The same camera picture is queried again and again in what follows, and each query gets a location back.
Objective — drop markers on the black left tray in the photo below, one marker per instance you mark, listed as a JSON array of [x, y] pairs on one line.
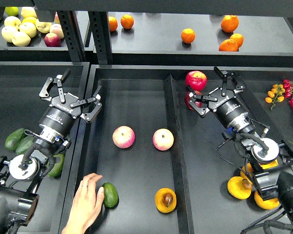
[[21, 107]]

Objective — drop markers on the green avocado in tray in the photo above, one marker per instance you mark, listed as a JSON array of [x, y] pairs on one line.
[[14, 139], [58, 167], [24, 145]]

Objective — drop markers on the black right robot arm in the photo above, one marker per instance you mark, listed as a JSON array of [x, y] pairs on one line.
[[275, 182]]

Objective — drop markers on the black tray divider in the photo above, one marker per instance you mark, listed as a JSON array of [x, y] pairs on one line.
[[179, 169]]

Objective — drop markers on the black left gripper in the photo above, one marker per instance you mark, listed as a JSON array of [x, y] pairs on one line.
[[65, 109]]

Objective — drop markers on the red cherry tomato bunch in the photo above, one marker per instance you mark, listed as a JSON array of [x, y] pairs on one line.
[[288, 86]]

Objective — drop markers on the black centre tray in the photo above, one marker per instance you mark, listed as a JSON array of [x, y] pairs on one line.
[[134, 96]]

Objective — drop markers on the pink apple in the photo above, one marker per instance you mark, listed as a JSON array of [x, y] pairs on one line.
[[123, 137], [163, 139]]

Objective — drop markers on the pink apple left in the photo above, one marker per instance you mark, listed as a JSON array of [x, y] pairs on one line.
[[123, 137]]

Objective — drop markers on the black tray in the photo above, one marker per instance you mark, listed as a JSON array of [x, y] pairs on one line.
[[134, 96], [21, 107]]

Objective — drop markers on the pink peach on shelf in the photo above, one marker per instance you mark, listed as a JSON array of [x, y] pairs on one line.
[[57, 29]]

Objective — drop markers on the pink apple right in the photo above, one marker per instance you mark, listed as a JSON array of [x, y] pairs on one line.
[[163, 139]]

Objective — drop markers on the bright red apple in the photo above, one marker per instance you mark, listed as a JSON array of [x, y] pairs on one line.
[[197, 80]]

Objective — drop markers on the green lime on shelf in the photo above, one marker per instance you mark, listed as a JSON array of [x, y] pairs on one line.
[[12, 11]]

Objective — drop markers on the pale yellow apple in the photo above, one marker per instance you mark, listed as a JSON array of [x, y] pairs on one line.
[[28, 28], [12, 21], [43, 27], [20, 39], [7, 33]]

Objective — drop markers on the green avocado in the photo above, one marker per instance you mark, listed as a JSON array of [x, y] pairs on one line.
[[110, 195], [24, 145], [14, 139], [58, 167]]

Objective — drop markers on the bare human hand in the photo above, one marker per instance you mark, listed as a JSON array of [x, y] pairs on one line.
[[86, 206]]

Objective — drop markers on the orange on shelf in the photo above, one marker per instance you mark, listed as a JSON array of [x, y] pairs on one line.
[[239, 38], [188, 35], [229, 23], [127, 21], [113, 23], [229, 45]]

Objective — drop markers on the black shelf post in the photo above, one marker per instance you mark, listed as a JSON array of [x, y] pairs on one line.
[[99, 25], [72, 35]]

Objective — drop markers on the red apple on shelf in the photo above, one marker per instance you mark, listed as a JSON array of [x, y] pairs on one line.
[[52, 40]]

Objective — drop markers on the orange cherry tomato bunch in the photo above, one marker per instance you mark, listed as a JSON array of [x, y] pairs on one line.
[[275, 95]]

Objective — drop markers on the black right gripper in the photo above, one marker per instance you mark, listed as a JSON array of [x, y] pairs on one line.
[[222, 102]]

